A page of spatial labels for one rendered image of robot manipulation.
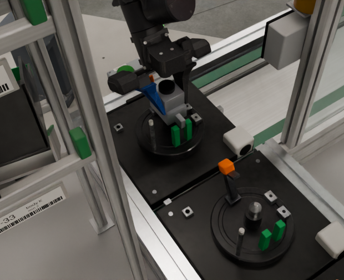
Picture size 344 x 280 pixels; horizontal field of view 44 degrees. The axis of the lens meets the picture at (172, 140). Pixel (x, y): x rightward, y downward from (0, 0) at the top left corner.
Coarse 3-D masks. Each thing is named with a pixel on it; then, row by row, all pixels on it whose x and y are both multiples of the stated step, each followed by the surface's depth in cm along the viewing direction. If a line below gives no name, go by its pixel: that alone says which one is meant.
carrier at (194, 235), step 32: (256, 160) 82; (192, 192) 79; (224, 192) 78; (256, 192) 76; (288, 192) 78; (192, 224) 75; (224, 224) 72; (256, 224) 70; (288, 224) 72; (320, 224) 74; (192, 256) 71; (224, 256) 71; (256, 256) 69; (288, 256) 70; (320, 256) 70
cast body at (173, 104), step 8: (168, 80) 77; (160, 88) 76; (168, 88) 76; (176, 88) 77; (160, 96) 76; (168, 96) 76; (176, 96) 76; (152, 104) 82; (168, 104) 76; (176, 104) 78; (184, 104) 79; (168, 112) 78; (176, 112) 78; (184, 112) 80; (168, 120) 79; (176, 120) 79; (184, 120) 78
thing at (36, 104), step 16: (16, 80) 67; (32, 80) 58; (16, 96) 41; (32, 96) 45; (0, 112) 41; (16, 112) 41; (32, 112) 42; (0, 128) 41; (16, 128) 42; (32, 128) 42; (0, 144) 42; (16, 144) 42; (32, 144) 43; (48, 144) 44; (0, 160) 42; (16, 160) 43
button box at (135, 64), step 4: (176, 40) 107; (136, 60) 103; (124, 64) 102; (128, 64) 102; (132, 64) 102; (136, 64) 102; (116, 68) 102; (136, 68) 101; (152, 68) 101; (108, 72) 101; (112, 72) 101; (116, 72) 101; (108, 76) 101
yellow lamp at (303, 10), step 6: (294, 0) 64; (300, 0) 62; (306, 0) 61; (312, 0) 61; (294, 6) 64; (300, 6) 62; (306, 6) 62; (312, 6) 62; (306, 12) 63; (312, 12) 62
